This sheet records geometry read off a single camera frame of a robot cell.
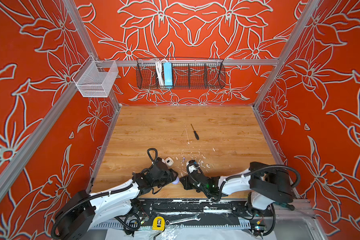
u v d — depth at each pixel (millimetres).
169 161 876
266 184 443
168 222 691
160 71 893
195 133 1034
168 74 896
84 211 415
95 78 933
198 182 610
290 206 728
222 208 744
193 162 763
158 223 678
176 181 809
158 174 642
